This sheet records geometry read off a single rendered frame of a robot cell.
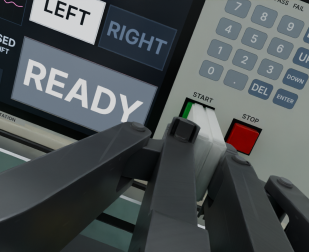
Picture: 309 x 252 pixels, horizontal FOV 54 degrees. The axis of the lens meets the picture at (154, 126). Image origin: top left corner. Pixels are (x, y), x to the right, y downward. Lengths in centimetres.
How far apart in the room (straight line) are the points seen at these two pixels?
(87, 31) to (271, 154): 16
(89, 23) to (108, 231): 15
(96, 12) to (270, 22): 12
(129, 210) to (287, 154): 12
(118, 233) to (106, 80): 11
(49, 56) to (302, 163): 20
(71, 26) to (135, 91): 6
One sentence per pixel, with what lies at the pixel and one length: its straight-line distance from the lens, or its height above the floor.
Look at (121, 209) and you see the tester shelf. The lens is 23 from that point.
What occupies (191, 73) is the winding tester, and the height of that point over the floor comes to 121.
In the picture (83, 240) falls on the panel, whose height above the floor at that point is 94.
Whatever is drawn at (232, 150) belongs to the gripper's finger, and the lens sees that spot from 16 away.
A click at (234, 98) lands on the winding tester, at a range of 23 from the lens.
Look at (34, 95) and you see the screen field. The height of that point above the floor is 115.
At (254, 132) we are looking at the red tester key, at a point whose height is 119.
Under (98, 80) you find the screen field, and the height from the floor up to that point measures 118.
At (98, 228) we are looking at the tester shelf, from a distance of 24.
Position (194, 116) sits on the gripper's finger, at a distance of 17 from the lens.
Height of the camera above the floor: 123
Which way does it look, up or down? 17 degrees down
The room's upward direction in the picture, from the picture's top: 21 degrees clockwise
